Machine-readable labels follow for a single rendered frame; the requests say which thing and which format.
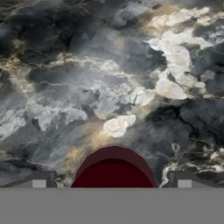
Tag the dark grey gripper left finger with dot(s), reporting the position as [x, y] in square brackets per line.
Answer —
[43, 178]

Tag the dark red round cup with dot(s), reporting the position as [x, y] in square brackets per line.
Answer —
[113, 172]

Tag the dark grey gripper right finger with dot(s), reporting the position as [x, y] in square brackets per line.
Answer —
[180, 178]

